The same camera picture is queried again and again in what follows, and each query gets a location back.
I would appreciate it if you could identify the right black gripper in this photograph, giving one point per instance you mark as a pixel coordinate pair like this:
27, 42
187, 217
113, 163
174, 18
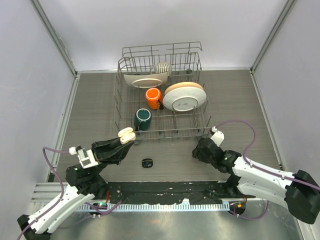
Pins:
197, 153

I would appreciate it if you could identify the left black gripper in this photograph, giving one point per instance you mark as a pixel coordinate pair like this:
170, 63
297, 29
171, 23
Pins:
98, 147

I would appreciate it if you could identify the cream square earbud case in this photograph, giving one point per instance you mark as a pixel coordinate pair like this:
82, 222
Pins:
126, 135

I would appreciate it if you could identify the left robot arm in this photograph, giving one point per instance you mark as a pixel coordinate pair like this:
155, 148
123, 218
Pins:
84, 183

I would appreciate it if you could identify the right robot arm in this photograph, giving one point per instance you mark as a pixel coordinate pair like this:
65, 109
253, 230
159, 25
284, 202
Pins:
297, 192

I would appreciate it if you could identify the dark green ceramic mug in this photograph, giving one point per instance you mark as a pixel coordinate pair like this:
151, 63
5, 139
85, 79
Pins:
142, 119

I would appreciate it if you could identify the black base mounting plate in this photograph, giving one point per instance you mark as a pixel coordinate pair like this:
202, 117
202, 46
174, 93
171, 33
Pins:
170, 192

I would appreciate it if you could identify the beige ceramic plate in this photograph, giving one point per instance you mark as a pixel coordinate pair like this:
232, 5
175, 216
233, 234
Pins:
183, 84

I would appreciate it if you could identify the orange ceramic mug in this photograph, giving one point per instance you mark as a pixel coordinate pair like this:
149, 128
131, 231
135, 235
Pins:
154, 98

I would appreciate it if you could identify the cream oval dish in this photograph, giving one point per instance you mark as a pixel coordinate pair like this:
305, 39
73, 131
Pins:
146, 81

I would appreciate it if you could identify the striped grey white cup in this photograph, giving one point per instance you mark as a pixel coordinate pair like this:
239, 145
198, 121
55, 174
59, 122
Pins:
162, 67

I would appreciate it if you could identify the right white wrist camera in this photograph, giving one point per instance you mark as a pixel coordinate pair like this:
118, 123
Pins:
217, 136

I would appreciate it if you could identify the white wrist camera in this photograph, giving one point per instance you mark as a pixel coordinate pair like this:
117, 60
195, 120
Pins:
86, 157
217, 136

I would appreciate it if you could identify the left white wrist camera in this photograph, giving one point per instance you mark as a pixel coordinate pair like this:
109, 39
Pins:
86, 157

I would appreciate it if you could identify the white plate with foot ring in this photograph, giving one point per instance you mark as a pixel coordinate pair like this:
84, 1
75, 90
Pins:
184, 99

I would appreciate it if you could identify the white perforated cable rail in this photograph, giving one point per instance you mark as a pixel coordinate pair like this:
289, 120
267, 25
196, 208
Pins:
185, 206

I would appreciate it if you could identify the grey wire dish rack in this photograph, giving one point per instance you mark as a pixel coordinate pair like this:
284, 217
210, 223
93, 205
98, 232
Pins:
165, 124

